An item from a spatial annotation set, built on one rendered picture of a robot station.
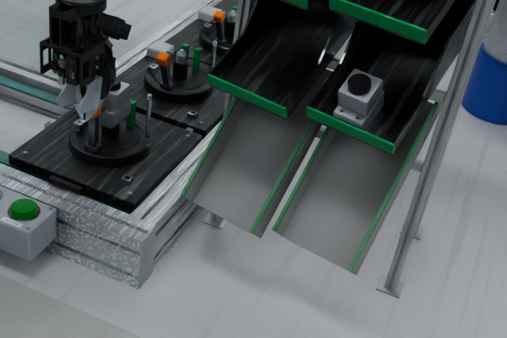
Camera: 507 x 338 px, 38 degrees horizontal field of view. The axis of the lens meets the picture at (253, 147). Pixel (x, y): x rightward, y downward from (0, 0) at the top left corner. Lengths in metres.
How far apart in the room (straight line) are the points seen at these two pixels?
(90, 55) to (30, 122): 0.41
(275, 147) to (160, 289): 0.29
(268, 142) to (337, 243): 0.19
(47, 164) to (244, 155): 0.33
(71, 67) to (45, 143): 0.25
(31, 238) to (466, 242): 0.78
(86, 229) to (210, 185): 0.20
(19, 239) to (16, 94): 0.43
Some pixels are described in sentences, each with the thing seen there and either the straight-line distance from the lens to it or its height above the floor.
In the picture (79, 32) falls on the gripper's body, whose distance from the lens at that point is 1.06.
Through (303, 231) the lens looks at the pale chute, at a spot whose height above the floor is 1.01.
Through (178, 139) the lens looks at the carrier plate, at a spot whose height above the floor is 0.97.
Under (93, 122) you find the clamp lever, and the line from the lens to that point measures 1.20.
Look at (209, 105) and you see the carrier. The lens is 1.42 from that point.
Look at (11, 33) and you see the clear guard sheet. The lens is 1.53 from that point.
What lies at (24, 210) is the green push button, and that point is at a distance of 1.14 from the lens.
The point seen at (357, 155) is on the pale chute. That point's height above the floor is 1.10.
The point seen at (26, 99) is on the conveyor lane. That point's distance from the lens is 1.49.
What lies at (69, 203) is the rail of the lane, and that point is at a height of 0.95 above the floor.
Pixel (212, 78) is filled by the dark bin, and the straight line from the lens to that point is 1.02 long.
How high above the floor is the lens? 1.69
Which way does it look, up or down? 33 degrees down
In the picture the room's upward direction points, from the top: 9 degrees clockwise
